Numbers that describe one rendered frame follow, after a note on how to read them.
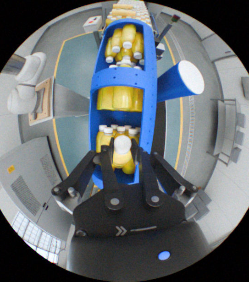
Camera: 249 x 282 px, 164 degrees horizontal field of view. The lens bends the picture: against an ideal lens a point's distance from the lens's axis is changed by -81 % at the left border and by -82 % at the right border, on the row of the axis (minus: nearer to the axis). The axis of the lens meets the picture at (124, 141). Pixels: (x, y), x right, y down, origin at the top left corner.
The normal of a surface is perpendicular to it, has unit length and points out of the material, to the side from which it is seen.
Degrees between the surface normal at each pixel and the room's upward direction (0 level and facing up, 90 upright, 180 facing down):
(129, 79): 2
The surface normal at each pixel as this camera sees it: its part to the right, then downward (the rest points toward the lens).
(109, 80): -0.31, 0.25
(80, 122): 0.07, 0.29
